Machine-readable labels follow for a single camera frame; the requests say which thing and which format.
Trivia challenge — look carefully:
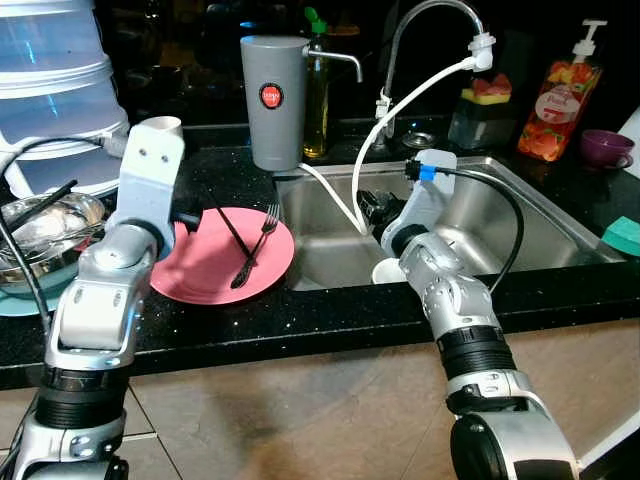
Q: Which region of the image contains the black chopstick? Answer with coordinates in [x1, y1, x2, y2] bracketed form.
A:
[205, 200, 253, 258]
[5, 180, 79, 233]

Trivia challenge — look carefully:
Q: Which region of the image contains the pink plate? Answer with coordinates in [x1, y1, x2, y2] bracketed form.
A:
[150, 207, 296, 306]

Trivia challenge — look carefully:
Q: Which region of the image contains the white bowl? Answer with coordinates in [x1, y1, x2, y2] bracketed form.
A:
[371, 257, 409, 287]

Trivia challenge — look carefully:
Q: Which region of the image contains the round steel sink plug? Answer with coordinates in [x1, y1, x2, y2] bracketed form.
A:
[402, 130, 437, 149]

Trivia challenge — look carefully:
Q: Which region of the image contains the white cartoon mug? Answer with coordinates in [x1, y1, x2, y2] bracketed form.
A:
[140, 115, 184, 141]

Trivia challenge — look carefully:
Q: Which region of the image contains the oil bottle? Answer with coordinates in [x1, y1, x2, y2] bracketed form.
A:
[302, 8, 333, 161]

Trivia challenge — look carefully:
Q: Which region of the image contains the dark sponge holder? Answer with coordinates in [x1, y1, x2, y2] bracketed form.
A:
[447, 90, 514, 151]

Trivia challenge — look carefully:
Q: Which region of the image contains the grey water filter canister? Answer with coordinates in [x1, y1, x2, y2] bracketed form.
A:
[240, 35, 363, 171]

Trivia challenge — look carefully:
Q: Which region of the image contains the steel bowl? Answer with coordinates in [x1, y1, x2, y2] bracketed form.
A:
[0, 192, 108, 296]

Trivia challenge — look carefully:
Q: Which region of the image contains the steel faucet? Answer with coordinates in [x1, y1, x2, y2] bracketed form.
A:
[378, 0, 486, 136]

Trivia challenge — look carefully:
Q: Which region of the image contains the yellow and red sponge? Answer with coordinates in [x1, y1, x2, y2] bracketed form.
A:
[460, 73, 513, 106]

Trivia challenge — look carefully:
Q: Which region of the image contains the steel sink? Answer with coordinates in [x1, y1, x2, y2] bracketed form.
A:
[275, 155, 626, 291]

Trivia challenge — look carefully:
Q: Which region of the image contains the light blue plate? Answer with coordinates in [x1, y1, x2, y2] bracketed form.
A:
[0, 280, 66, 319]

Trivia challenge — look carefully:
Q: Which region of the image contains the white tiered plastic container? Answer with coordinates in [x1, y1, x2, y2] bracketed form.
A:
[0, 0, 131, 196]

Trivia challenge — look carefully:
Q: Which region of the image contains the green sponge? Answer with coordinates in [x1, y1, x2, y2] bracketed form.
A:
[600, 215, 640, 258]

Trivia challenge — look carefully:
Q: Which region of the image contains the orange dish soap bottle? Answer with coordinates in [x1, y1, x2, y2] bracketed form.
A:
[517, 20, 609, 163]

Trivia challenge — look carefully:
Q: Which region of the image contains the beige base cabinet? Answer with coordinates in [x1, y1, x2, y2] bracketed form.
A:
[0, 320, 640, 480]

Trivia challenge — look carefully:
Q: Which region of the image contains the purple cup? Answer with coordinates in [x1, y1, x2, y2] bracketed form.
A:
[580, 129, 635, 169]

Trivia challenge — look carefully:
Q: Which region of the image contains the long white hose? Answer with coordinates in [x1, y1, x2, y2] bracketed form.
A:
[350, 35, 496, 233]

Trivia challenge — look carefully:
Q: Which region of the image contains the short white hose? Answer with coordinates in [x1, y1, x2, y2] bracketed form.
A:
[298, 160, 366, 233]

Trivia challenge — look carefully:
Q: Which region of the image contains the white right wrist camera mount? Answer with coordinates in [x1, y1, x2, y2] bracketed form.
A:
[398, 150, 458, 246]

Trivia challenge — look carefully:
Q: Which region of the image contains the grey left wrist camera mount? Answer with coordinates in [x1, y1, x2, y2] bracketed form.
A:
[105, 120, 187, 236]

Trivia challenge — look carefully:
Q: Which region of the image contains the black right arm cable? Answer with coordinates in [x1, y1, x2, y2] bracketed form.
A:
[430, 165, 526, 296]

